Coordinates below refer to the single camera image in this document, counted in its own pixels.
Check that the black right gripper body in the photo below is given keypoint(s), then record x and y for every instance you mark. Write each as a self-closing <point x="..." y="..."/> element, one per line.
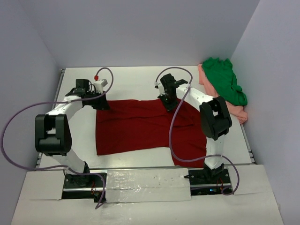
<point x="167" y="99"/>

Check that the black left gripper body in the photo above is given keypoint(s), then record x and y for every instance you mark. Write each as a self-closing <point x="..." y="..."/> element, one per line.
<point x="99" y="101"/>

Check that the red t-shirt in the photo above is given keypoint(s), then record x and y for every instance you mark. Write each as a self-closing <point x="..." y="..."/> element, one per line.
<point x="136" y="125"/>

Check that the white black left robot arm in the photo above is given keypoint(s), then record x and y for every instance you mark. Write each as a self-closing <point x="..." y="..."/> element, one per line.
<point x="52" y="131"/>

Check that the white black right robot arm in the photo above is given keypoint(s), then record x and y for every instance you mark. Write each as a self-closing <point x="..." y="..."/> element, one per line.
<point x="214" y="116"/>

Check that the green t-shirt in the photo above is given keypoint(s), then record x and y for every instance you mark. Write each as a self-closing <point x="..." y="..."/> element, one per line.
<point x="222" y="77"/>

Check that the salmon pink t-shirt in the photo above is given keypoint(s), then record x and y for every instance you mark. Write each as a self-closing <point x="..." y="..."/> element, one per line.
<point x="237" y="111"/>

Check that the white cardboard front cover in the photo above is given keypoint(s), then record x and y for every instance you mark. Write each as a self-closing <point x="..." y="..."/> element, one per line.
<point x="144" y="203"/>

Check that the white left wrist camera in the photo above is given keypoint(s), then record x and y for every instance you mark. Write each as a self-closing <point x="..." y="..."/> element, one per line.
<point x="99" y="85"/>

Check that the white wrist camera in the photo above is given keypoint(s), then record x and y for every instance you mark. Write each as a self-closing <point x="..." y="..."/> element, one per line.
<point x="157" y="85"/>
<point x="99" y="85"/>

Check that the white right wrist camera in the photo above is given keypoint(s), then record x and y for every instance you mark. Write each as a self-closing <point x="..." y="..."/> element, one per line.
<point x="157" y="85"/>

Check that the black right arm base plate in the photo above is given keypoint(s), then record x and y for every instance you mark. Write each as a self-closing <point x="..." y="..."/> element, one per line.
<point x="203" y="184"/>

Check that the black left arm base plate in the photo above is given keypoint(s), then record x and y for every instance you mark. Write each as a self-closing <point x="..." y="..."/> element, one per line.
<point x="82" y="187"/>

